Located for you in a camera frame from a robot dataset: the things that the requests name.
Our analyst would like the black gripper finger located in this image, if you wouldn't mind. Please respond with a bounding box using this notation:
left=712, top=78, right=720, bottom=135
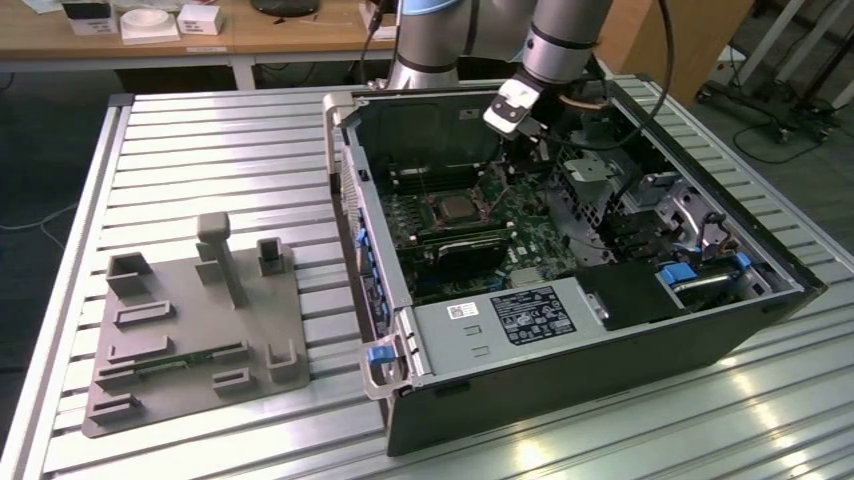
left=503, top=136, right=531, bottom=172
left=530, top=133, right=555, bottom=170

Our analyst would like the metal socket cover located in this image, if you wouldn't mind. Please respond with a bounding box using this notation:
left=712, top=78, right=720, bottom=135
left=470, top=168, right=510, bottom=222

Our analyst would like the black RAM slot row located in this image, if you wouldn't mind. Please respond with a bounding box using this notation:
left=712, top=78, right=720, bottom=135
left=388, top=163, right=483, bottom=195
left=399, top=227, right=510, bottom=247

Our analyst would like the CPU socket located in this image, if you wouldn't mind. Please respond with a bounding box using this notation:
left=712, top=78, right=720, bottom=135
left=430, top=189, right=496, bottom=231

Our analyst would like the metal drive cage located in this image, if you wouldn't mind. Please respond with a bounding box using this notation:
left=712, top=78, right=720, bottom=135
left=546, top=102, right=675, bottom=266

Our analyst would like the green motherboard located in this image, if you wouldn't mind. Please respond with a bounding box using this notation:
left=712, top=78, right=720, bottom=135
left=383, top=162, right=579, bottom=306

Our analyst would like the black graphics card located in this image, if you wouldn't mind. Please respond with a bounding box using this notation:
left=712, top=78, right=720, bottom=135
left=426, top=237, right=510, bottom=282

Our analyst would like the wooden cabinet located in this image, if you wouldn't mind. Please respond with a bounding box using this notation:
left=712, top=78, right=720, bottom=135
left=596, top=0, right=755, bottom=109

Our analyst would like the small white box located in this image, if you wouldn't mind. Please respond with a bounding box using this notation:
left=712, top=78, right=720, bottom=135
left=359, top=0, right=403, bottom=42

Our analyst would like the black plastic shroud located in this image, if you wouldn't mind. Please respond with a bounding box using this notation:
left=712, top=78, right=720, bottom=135
left=575, top=259, right=692, bottom=332

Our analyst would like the blue disk carrier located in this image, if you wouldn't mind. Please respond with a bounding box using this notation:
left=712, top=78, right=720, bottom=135
left=655, top=261, right=699, bottom=289

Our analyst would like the wheeled equipment cart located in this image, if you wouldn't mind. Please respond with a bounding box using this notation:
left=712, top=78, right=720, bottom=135
left=692, top=0, right=854, bottom=147

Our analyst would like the silver power supply unit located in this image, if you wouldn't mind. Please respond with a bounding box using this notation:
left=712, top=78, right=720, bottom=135
left=407, top=277, right=612, bottom=377

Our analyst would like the black round object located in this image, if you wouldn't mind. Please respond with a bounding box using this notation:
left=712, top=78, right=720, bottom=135
left=249, top=0, right=321, bottom=16

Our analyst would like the black PC case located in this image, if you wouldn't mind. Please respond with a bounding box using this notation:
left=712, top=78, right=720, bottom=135
left=321, top=80, right=828, bottom=459

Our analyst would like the white printed box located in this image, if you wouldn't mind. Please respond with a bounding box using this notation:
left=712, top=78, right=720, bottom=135
left=175, top=3, right=225, bottom=37

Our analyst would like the grey parts rack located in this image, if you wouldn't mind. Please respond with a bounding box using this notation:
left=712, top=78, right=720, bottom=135
left=80, top=212, right=312, bottom=439

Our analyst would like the white round holder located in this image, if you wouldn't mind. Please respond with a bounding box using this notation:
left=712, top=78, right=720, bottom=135
left=117, top=8, right=183, bottom=47

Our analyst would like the green RAM stick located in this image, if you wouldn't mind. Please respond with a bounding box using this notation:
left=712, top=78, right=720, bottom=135
left=135, top=349, right=219, bottom=374

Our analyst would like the white box black top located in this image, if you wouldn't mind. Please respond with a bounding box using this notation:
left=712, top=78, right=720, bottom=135
left=61, top=0, right=116, bottom=37

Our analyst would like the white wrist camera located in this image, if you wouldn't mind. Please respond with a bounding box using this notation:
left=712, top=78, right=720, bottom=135
left=482, top=79, right=550, bottom=144

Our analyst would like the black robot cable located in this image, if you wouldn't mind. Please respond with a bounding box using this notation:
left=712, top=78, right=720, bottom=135
left=539, top=0, right=672, bottom=152

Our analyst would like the black hanging cable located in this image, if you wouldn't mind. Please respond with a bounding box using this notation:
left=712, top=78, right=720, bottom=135
left=357, top=7, right=389, bottom=90

